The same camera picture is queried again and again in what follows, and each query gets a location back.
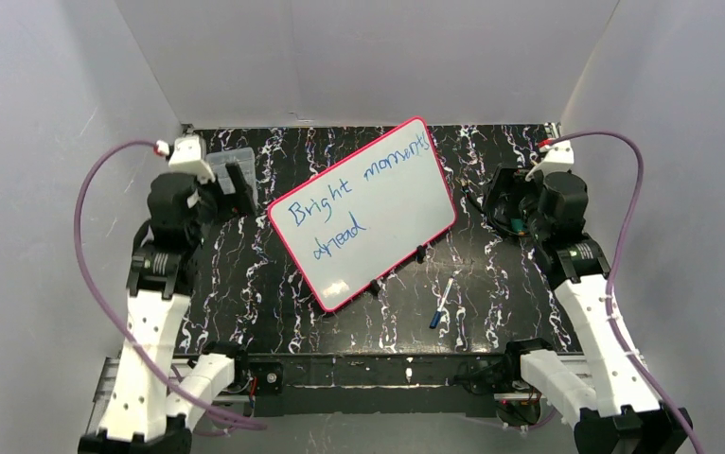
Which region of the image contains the white whiteboard marker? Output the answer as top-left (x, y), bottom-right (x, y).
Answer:
top-left (436, 270), bottom-right (460, 313)

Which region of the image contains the pink framed whiteboard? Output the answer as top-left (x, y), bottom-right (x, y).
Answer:
top-left (267, 117), bottom-right (457, 312)

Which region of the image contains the blue marker cap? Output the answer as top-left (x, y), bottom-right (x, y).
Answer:
top-left (429, 310), bottom-right (444, 329)

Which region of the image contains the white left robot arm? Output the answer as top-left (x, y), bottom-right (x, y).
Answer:
top-left (78, 162), bottom-right (264, 453)

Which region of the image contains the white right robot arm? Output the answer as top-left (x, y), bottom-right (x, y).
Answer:
top-left (484, 166), bottom-right (692, 453)

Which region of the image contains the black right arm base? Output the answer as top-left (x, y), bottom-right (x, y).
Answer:
top-left (449, 356), bottom-right (557, 431)

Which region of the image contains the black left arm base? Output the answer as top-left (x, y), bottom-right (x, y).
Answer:
top-left (201, 340), bottom-right (285, 398)

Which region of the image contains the metal whiteboard stand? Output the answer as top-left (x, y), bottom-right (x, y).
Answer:
top-left (364, 245), bottom-right (428, 297)

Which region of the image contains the clear plastic compartment box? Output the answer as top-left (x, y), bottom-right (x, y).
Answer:
top-left (206, 148), bottom-right (258, 201)

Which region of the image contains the black coiled cable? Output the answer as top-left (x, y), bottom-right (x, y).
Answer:
top-left (459, 175), bottom-right (527, 238)

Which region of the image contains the green handled screwdriver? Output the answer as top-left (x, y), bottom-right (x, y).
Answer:
top-left (510, 218), bottom-right (525, 235)

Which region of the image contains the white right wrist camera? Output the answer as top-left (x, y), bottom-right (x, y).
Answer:
top-left (524, 140), bottom-right (575, 183)

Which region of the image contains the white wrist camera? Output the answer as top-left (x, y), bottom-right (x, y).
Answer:
top-left (524, 140), bottom-right (575, 183)
top-left (152, 135), bottom-right (216, 184)

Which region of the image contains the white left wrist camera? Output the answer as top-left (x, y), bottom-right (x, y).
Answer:
top-left (152, 135), bottom-right (216, 184)

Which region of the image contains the aluminium front frame rail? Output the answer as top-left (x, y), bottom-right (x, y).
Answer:
top-left (94, 354), bottom-right (660, 402)

